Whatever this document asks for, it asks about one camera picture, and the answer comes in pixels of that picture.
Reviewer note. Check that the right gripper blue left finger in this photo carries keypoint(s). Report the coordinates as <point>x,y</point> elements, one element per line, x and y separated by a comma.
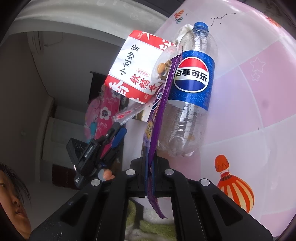
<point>138,182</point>

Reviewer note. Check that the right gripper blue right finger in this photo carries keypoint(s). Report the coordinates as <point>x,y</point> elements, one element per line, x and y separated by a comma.
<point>160,183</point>

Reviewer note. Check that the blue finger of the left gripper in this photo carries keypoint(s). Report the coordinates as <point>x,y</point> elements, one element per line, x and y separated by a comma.
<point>118,137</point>
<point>111,133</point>

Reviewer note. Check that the red clear snack wrapper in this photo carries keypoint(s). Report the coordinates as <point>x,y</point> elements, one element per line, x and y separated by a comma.
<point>129,112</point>

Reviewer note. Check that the purple snack wrapper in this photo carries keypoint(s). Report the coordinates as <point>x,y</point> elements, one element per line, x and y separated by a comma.
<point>152,132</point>

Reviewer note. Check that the red white snack bag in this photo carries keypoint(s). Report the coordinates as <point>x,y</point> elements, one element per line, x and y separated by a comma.
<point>132,70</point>

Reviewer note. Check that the Pepsi plastic bottle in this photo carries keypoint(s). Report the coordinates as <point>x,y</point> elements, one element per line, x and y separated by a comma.
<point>185,116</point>

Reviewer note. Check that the white cloth rag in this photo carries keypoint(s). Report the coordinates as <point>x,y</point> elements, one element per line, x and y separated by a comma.
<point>180,33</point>

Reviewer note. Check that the person left hand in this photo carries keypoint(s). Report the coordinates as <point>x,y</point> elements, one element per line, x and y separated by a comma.
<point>105,175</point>

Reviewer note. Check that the pink floral bedding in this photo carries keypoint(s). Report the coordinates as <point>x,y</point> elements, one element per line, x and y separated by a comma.
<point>98,117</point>

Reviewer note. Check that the white green fleece blanket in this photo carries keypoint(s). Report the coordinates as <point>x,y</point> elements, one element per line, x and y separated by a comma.
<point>144,224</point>

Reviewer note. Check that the person face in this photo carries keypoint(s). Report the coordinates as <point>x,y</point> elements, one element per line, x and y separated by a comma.
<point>13,189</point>

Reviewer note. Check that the pink patterned tablecloth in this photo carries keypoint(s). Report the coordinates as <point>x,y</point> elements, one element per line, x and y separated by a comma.
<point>243,179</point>

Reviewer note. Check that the white curtain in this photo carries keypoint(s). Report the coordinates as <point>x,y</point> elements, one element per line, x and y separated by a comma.
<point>108,21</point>

